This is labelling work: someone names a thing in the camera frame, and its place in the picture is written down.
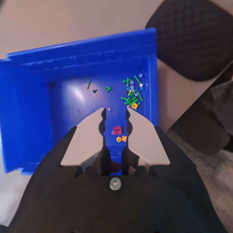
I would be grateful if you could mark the yellow flower brick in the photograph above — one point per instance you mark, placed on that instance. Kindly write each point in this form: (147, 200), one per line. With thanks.
(119, 139)

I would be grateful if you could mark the pink flower brick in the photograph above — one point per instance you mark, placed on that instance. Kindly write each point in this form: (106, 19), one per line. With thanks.
(117, 130)

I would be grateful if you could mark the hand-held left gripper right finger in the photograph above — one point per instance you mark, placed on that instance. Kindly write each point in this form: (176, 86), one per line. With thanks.
(145, 142)

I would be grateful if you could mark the straight green bar brick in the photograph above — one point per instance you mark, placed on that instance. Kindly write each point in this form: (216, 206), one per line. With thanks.
(89, 84)

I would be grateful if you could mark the orange flower brick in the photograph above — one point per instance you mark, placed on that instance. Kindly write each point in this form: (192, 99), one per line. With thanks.
(124, 138)

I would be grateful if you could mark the brown mesh chair seat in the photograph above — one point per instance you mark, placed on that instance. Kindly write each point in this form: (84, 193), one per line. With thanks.
(200, 127)

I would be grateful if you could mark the curved green brick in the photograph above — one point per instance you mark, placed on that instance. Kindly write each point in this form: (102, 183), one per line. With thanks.
(108, 88)

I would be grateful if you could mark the black mesh chair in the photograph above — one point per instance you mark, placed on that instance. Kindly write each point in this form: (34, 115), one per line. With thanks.
(191, 36)

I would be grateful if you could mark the blue plastic bin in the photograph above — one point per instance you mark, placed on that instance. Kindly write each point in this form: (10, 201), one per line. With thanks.
(27, 109)

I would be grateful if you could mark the pile of small toy bricks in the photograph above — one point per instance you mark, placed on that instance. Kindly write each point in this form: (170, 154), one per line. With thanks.
(132, 99)

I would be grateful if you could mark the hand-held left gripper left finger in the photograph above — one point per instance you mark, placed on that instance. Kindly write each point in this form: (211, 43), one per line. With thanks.
(85, 142)

